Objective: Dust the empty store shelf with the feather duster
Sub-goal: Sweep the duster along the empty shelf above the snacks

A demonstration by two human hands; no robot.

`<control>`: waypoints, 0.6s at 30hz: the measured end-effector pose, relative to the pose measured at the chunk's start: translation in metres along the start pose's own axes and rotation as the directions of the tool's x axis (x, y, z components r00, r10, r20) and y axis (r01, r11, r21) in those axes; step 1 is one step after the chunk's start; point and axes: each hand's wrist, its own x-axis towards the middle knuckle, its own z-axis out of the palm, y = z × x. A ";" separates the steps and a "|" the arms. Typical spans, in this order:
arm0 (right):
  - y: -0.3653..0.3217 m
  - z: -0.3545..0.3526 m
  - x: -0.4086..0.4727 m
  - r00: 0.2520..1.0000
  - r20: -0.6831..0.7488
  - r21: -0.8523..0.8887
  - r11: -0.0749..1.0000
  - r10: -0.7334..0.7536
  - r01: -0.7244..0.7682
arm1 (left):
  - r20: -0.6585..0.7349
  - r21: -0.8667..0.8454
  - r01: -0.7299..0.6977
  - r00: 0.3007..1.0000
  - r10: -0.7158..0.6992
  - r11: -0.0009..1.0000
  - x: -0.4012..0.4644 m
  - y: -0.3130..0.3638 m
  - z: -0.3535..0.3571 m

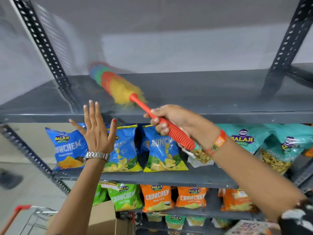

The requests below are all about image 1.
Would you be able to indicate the person's left hand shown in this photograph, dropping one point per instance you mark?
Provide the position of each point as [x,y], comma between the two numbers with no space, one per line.
[96,137]

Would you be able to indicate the person's right hand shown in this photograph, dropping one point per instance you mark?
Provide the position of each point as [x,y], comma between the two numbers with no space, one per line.
[188,121]

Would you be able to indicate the person's left thumb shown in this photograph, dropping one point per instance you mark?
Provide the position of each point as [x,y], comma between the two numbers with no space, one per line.
[113,130]

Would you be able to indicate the person's left little finger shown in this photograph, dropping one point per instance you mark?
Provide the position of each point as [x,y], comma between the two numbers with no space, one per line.
[77,126]

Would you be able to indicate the person's right fingers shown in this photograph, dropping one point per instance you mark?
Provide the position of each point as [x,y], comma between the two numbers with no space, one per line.
[159,122]

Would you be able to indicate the person's left middle finger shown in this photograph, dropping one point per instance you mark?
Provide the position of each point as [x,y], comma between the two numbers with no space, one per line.
[92,112]

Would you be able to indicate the person's right forearm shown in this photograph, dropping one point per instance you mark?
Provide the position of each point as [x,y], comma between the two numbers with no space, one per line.
[254,178]

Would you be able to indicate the person's left forearm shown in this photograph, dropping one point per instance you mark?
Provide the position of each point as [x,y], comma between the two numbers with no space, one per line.
[75,198]

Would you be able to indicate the blue snack packet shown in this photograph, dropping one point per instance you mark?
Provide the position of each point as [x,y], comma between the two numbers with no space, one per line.
[67,149]
[126,151]
[160,156]

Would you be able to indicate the silver metal wristwatch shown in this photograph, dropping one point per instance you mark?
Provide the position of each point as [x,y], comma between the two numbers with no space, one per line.
[96,155]

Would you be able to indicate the grey metal shelving rack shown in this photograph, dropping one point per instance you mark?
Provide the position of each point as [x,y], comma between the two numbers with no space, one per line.
[195,95]

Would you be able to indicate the clear white snack packet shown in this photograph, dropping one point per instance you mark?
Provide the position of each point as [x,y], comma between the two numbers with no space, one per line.
[199,157]

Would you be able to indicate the orange woven wristband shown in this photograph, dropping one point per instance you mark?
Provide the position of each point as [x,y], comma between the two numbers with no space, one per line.
[218,142]

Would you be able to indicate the green snack packet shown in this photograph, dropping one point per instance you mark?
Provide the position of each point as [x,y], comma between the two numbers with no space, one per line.
[126,197]
[99,194]

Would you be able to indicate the orange snack packet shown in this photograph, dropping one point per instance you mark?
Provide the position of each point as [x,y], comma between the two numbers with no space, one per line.
[156,198]
[192,198]
[236,200]

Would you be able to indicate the teal snack packet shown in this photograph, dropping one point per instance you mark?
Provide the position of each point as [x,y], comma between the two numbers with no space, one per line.
[281,151]
[244,138]

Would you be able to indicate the brown cardboard box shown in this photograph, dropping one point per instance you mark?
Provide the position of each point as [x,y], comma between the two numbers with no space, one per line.
[102,220]

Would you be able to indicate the small green-topped snack packet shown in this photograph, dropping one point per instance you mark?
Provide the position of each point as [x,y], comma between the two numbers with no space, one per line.
[221,222]
[154,217]
[195,221]
[175,221]

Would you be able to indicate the patterned flat packet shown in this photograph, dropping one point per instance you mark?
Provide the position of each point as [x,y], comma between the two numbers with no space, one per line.
[251,228]

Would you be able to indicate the black and white sleeve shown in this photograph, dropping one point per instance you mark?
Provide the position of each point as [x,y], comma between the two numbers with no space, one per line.
[297,219]

